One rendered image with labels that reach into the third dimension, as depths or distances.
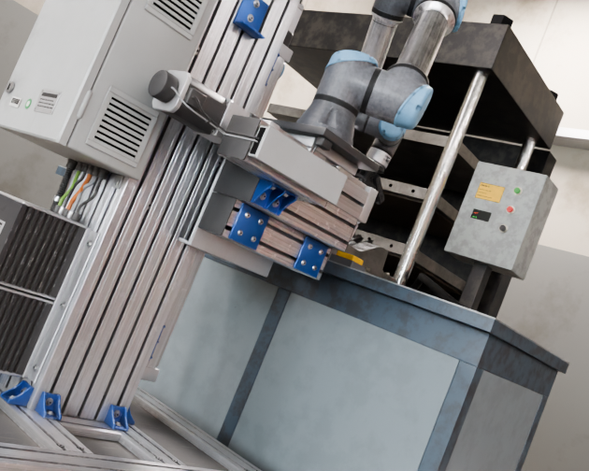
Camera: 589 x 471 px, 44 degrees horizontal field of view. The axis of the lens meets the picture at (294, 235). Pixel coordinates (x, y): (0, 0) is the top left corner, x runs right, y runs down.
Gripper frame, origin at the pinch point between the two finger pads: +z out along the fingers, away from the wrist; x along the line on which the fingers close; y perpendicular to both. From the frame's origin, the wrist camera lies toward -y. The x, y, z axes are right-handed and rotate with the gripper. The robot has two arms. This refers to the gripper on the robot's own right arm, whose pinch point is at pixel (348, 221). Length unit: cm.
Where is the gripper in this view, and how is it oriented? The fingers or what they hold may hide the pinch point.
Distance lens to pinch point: 231.1
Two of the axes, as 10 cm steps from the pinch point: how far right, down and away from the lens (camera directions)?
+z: -4.8, 8.8, -0.8
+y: -5.3, -3.6, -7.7
